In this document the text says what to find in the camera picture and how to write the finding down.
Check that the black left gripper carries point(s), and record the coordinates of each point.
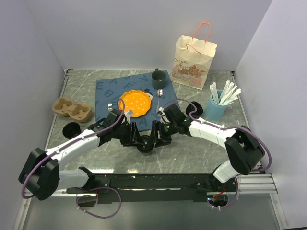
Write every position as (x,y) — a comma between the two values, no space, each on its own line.
(133,137)

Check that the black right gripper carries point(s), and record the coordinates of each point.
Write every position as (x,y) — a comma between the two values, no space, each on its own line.
(157,126)

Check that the brown cardboard cup carrier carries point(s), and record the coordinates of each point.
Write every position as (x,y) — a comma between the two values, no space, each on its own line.
(66,107)

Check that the cream paper gift bag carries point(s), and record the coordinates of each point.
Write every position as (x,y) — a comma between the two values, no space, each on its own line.
(192,61)

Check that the dark translucent coffee cup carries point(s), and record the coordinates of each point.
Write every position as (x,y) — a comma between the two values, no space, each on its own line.
(146,152)

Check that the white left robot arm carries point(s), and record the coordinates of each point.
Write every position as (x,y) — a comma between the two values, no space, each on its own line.
(44,171)

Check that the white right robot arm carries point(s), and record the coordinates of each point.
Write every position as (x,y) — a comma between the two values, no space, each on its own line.
(243,149)

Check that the orange dotted plate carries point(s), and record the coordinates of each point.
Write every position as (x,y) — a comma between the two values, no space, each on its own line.
(136,101)

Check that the silver fork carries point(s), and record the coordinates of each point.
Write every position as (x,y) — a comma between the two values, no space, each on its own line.
(110,107)

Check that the bear figure coaster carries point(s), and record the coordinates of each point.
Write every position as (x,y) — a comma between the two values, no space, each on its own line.
(147,91)

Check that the silver spoon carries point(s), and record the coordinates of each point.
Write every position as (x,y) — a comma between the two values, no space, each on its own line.
(159,94)

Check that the blue letter placemat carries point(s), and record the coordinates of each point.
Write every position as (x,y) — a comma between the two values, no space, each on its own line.
(109,91)

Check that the dark green mug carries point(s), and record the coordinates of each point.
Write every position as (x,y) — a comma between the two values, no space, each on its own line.
(158,79)

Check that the light blue straw cup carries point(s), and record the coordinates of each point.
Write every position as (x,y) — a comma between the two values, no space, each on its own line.
(214,111)

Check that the white wrapped straw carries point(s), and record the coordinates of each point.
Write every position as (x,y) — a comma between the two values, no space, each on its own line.
(214,92)
(228,86)
(233,97)

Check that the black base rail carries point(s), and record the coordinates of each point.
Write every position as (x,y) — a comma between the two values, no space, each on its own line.
(153,187)

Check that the aluminium frame rail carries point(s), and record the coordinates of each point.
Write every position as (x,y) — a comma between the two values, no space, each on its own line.
(257,184)

